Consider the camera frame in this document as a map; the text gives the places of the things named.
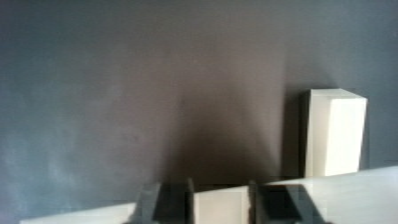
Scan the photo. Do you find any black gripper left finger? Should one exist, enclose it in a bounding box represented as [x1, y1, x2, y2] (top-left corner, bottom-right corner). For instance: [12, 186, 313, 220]
[122, 180, 195, 224]

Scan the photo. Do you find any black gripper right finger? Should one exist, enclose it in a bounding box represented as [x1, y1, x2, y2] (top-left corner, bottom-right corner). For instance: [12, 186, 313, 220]
[249, 182, 323, 224]

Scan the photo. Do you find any white cabinet body box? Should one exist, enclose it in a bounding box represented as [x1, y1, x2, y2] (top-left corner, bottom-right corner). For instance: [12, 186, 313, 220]
[19, 166, 398, 224]

